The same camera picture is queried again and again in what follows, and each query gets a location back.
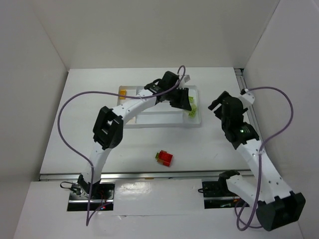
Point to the red and green lego stack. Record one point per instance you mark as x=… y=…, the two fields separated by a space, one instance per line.
x=164 y=158

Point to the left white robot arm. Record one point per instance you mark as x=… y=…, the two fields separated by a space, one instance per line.
x=109 y=125

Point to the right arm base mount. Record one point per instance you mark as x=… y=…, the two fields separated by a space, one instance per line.
x=215 y=198

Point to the light green lego brick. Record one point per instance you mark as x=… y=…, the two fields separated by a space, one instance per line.
x=191 y=100

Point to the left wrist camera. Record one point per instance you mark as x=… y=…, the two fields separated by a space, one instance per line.
x=186 y=78

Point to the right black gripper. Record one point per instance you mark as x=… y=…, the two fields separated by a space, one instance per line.
x=219 y=100

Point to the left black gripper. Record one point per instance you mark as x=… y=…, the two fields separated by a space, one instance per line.
x=178 y=97

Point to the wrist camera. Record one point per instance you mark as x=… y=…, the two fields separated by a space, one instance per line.
x=246 y=97
x=186 y=78

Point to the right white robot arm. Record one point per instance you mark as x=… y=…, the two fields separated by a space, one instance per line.
x=272 y=200

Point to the small yellow lego brick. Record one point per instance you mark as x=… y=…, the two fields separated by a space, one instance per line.
x=122 y=94

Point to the aluminium rail front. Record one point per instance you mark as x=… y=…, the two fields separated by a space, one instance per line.
x=135 y=176

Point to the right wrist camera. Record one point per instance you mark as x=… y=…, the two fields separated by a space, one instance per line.
x=246 y=97

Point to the white compartment tray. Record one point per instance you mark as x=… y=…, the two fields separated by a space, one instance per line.
x=163 y=115

